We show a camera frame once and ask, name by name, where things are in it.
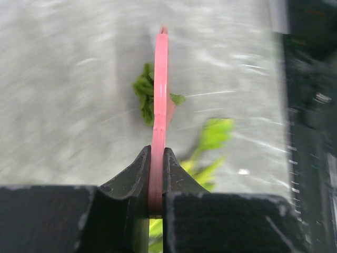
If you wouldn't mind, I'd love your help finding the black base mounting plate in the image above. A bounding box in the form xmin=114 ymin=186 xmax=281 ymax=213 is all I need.
xmin=277 ymin=1 xmax=336 ymax=252

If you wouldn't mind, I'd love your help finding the green scrap front right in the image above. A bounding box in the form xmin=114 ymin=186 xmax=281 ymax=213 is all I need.
xmin=131 ymin=62 xmax=186 ymax=127

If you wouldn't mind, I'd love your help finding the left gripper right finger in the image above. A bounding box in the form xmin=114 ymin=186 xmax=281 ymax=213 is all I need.
xmin=163 ymin=148 xmax=210 ymax=194

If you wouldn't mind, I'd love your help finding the celery stalk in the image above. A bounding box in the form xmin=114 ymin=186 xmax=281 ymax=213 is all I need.
xmin=148 ymin=118 xmax=234 ymax=252

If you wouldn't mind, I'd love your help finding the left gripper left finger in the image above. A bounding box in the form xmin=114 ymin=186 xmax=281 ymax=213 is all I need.
xmin=100 ymin=145 xmax=151 ymax=252

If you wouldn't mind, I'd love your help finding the pink hand brush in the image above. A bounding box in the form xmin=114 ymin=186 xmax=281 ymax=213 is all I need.
xmin=148 ymin=26 xmax=175 ymax=219

